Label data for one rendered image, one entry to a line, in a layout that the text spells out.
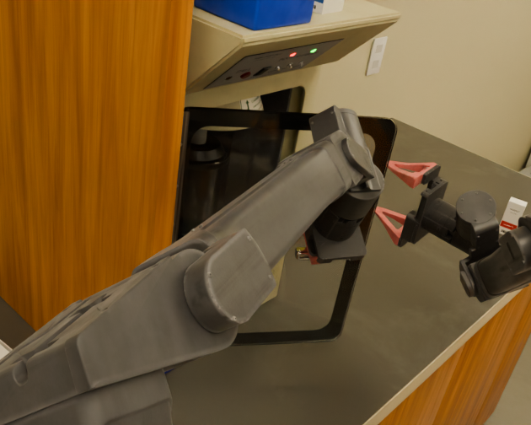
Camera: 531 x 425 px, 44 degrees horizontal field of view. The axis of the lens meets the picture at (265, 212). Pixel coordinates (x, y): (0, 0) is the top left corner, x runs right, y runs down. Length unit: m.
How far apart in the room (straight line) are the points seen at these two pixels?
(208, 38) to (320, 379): 0.61
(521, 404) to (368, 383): 1.63
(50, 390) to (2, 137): 0.76
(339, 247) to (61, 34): 0.42
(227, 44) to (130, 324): 0.47
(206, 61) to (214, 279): 0.45
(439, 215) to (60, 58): 0.61
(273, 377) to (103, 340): 0.82
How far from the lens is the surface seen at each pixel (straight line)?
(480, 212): 0.99
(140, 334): 0.30
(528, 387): 2.81
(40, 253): 1.03
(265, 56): 0.79
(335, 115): 0.78
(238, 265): 0.36
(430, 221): 1.07
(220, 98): 0.89
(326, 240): 0.82
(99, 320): 0.29
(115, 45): 0.74
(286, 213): 0.51
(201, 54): 0.75
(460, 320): 1.34
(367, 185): 0.74
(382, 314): 1.28
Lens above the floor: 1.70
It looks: 30 degrees down
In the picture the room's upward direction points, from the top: 10 degrees clockwise
